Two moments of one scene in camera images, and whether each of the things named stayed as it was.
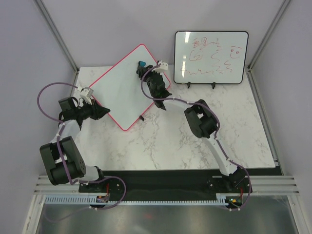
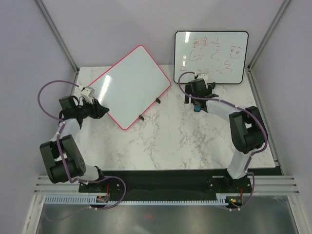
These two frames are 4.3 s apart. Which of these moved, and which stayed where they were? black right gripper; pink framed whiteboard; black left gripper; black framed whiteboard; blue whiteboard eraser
Moved: blue whiteboard eraser; black right gripper
Stayed: black framed whiteboard; pink framed whiteboard; black left gripper
